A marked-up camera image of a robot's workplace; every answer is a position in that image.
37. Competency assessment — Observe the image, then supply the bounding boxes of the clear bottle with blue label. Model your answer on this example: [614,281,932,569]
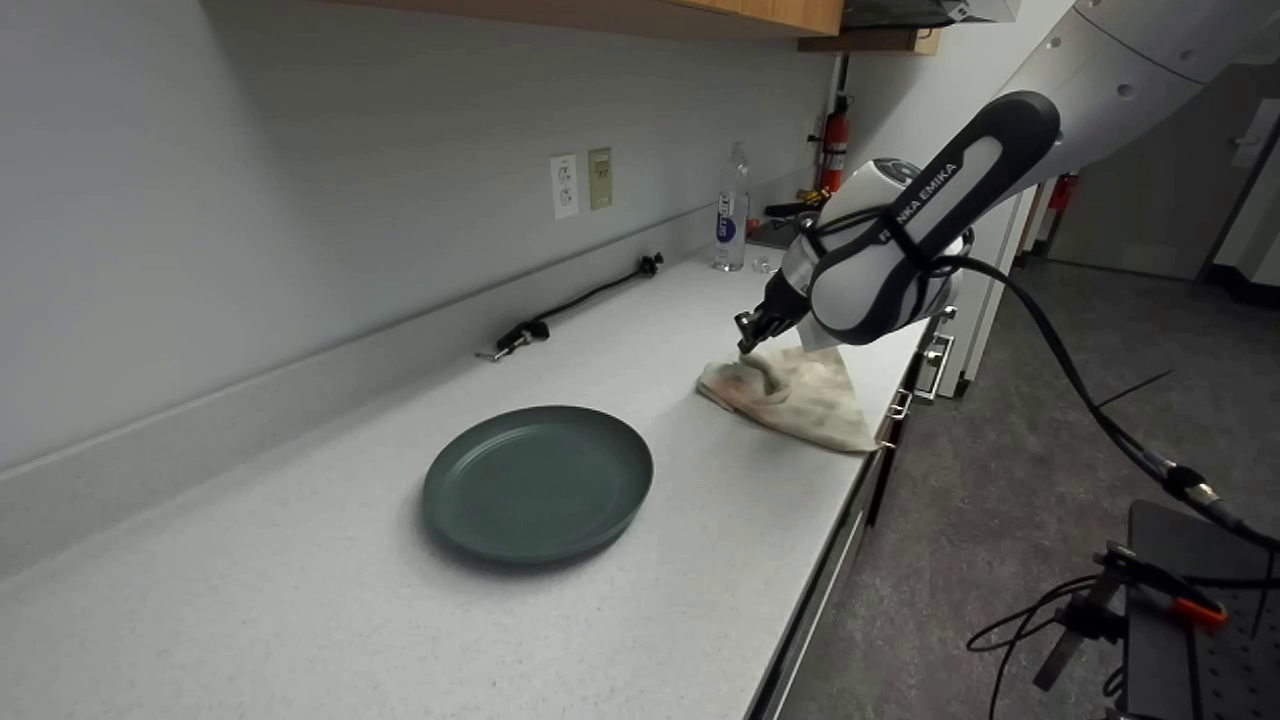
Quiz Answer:
[707,158,751,278]

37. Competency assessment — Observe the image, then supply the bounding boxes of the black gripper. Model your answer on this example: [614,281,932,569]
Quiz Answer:
[734,274,816,362]

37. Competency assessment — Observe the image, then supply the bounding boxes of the white electrical outlet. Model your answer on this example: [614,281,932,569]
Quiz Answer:
[547,154,588,225]

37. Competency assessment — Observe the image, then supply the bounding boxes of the red fire extinguisher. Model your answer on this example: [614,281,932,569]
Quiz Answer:
[811,89,855,205]

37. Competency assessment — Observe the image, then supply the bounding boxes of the black side table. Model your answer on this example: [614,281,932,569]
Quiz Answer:
[1120,495,1280,720]

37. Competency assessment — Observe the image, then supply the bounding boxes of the wooden upper cabinet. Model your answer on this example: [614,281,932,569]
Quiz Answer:
[332,0,854,43]

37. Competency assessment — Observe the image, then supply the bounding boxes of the wall power outlets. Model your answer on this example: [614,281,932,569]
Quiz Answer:
[586,141,621,216]

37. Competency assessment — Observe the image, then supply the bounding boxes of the orange handled tool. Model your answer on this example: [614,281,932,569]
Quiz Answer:
[1099,541,1235,642]

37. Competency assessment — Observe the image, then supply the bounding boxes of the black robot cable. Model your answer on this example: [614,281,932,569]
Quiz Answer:
[954,254,1280,551]

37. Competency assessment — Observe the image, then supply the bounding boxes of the cream cloth towel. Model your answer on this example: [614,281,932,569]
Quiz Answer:
[693,345,884,459]

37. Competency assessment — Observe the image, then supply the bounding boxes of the black cable with clamp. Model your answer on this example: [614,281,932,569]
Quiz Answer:
[487,248,670,366]

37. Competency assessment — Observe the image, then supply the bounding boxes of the dark green plate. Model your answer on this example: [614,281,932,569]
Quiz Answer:
[421,405,661,573]

